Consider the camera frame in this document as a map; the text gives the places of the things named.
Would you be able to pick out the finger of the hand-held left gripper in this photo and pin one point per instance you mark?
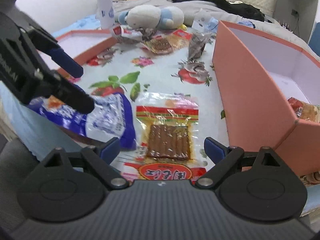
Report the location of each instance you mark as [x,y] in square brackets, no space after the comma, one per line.
[80,102]
[67,62]

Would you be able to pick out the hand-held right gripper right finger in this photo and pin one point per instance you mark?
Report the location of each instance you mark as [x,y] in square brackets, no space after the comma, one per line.
[213,147]

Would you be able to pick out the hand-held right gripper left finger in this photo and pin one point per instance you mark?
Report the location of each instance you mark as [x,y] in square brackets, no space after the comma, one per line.
[110,148]

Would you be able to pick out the pink box lid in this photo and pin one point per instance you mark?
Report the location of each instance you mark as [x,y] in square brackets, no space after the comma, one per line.
[87,42]

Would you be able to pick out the blue white snack bag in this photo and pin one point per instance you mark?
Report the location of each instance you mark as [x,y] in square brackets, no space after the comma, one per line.
[107,120]

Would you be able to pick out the pink cardboard box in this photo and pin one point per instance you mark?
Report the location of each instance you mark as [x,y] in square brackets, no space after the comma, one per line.
[240,80]

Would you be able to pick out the grey white snack packet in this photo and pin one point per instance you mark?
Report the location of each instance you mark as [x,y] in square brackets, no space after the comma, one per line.
[148,35]

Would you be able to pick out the small red snack packet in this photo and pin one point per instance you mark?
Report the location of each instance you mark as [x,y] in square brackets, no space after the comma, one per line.
[293,103]

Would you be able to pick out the dark grey snack packet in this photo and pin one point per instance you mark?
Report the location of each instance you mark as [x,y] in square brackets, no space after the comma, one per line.
[197,47]

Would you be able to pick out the white spray can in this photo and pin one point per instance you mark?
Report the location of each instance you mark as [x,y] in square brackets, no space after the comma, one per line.
[105,5]

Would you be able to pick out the crumpled white red packet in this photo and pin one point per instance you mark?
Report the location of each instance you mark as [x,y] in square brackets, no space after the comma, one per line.
[132,36]

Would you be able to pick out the floral bed sheet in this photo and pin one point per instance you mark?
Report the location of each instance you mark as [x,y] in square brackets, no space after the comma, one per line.
[162,75]

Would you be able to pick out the white blue plush toy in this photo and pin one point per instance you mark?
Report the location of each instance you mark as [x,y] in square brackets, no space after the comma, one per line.
[145,16]

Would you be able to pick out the grey duvet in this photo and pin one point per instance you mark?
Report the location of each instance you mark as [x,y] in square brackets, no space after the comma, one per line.
[155,0]

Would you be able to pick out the clear plastic bag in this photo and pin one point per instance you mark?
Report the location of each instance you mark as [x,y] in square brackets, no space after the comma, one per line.
[202,20]

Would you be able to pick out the black clothing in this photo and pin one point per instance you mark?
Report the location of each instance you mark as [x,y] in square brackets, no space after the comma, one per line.
[225,2]

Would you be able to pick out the blue chair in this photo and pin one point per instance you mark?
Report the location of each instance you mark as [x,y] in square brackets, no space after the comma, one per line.
[315,42]

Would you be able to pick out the black wall socket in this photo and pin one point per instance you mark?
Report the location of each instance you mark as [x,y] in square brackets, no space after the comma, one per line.
[295,13]

